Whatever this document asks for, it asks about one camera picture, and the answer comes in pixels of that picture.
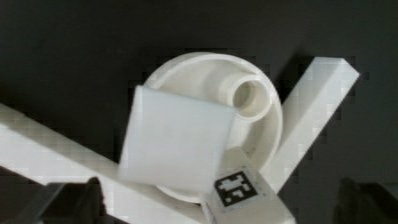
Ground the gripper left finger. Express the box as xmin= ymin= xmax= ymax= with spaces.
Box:
xmin=15 ymin=176 xmax=109 ymax=224

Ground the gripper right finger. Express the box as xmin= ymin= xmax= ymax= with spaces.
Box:
xmin=334 ymin=178 xmax=398 ymax=224

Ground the white stool leg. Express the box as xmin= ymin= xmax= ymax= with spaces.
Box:
xmin=119 ymin=86 xmax=237 ymax=193
xmin=201 ymin=148 xmax=297 ymax=224

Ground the white round stool seat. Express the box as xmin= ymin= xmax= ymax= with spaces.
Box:
xmin=141 ymin=53 xmax=286 ymax=204

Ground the white fence front wall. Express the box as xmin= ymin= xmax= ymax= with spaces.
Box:
xmin=0 ymin=103 xmax=207 ymax=224

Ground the white fence wall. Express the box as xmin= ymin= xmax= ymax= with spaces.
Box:
xmin=263 ymin=57 xmax=359 ymax=192
xmin=0 ymin=103 xmax=207 ymax=224

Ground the white fence right wall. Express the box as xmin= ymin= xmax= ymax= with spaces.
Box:
xmin=263 ymin=57 xmax=359 ymax=192

